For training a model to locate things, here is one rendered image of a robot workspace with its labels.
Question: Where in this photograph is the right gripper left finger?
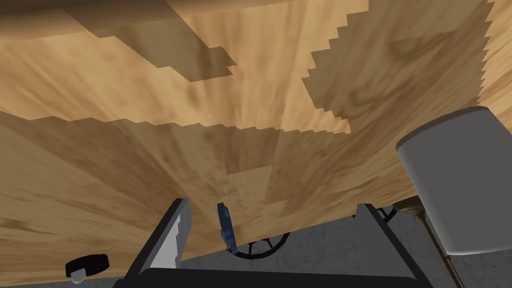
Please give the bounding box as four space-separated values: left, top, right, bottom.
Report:
123 197 193 280

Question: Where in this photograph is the flat blue object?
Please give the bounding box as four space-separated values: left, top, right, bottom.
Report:
216 202 239 255

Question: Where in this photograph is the light wooden table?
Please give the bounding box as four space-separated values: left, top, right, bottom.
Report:
0 0 512 287

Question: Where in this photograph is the black disc with white stub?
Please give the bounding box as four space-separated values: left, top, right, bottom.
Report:
64 253 110 284

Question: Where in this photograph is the black spoked frame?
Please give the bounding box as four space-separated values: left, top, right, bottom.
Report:
226 204 399 261

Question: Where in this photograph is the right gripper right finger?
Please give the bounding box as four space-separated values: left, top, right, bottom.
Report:
355 203 430 282

